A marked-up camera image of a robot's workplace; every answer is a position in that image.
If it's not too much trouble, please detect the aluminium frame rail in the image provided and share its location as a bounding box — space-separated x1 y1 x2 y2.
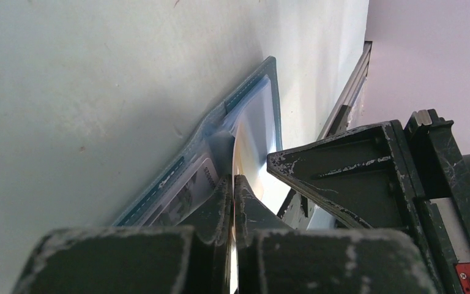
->
316 41 373 141

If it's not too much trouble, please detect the blue leather card holder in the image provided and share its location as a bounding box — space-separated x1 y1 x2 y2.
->
114 56 283 226

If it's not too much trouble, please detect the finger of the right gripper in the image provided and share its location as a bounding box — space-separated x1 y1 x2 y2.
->
267 120 423 232

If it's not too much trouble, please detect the yellow black credit card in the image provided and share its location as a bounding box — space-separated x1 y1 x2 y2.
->
233 86 276 200

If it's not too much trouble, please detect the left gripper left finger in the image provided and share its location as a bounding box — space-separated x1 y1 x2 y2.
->
13 175 233 293

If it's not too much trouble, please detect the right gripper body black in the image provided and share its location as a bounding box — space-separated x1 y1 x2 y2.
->
404 109 470 293

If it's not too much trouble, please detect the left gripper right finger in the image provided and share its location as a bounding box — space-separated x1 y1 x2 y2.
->
233 175 438 293

